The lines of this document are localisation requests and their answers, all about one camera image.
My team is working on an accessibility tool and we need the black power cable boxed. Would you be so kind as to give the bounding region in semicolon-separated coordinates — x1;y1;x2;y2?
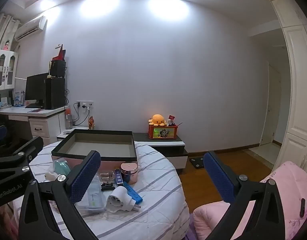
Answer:
73;102;90;127

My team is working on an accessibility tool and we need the black speaker box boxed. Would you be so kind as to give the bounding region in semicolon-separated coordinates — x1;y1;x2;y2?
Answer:
51;59;67;78

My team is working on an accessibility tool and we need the blue plastic case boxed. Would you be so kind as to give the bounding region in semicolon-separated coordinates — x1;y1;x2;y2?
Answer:
122;181;143;204

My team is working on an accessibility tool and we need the white glass-door cabinet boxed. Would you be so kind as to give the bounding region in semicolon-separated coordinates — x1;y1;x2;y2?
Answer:
0;49;19;92

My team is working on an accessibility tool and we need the narrow blue printed box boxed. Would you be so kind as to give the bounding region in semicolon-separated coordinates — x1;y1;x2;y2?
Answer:
115;169;124;187

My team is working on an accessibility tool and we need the blue white box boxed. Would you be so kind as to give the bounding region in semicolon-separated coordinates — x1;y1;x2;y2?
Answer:
15;90;24;107

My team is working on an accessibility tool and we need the clear plastic packet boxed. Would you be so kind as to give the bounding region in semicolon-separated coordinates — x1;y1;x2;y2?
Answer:
75;175;106;214

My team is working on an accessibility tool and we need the white plug adapter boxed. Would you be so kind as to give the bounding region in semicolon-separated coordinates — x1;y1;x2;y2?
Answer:
105;186;141;214

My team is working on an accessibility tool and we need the rose gold round humidifier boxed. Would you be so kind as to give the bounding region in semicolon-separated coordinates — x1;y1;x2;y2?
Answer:
120;162;139;185

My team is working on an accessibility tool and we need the white side cabinet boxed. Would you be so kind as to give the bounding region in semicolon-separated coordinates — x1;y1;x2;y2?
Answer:
57;129;75;143

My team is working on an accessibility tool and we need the black computer tower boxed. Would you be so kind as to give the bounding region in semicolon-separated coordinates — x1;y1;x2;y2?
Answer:
45;77;66;110

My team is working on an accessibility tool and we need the striped white bedsheet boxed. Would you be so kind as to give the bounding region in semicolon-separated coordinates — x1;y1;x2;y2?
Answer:
13;140;190;240

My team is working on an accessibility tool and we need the white desk with drawers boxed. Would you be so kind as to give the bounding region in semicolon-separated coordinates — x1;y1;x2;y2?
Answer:
0;105;69;145

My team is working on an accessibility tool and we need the red folder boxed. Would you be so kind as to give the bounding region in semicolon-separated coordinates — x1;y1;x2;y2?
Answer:
56;44;67;61

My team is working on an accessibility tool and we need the black computer monitor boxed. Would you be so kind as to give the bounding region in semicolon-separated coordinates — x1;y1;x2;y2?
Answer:
25;72;50;109

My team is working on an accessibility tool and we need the black white low cabinet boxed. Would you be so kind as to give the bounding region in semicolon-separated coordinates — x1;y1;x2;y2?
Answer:
132;132;189;173

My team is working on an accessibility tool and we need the pink floral quilt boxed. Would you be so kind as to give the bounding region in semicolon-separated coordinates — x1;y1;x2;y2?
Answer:
193;161;307;240

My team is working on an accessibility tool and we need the white air conditioner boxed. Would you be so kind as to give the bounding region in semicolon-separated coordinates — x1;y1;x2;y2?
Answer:
14;16;47;42

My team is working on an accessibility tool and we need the teal round container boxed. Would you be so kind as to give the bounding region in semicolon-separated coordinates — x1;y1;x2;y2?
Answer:
53;159;71;175

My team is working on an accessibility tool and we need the black shallow box tray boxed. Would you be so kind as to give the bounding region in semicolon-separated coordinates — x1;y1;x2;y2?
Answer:
51;129;138;180

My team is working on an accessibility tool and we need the red printed storage crate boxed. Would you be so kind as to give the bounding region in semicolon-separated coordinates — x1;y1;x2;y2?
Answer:
148;124;178;140

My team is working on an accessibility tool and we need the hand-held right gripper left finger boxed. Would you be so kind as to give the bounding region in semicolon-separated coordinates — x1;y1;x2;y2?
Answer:
18;150;105;240

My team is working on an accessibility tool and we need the black floor scale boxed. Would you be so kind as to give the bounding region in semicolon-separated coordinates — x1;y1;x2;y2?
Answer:
189;157;206;169

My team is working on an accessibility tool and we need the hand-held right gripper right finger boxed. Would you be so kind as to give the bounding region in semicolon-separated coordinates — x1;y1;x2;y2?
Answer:
203;151;286;240

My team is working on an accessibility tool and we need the pink cloth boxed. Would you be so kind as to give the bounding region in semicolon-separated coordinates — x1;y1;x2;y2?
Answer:
0;204;19;240

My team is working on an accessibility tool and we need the white wardrobe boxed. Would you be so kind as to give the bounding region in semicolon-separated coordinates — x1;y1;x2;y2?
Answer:
266;0;307;180

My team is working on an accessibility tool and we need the beige curtain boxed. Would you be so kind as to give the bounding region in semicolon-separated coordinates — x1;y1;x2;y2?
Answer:
0;14;20;53

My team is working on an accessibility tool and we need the orange octopus plush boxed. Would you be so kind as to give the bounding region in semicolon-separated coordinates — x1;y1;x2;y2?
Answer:
148;114;167;127

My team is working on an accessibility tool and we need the clear bottle red cap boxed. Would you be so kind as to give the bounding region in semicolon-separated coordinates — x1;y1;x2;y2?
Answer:
65;107;72;129

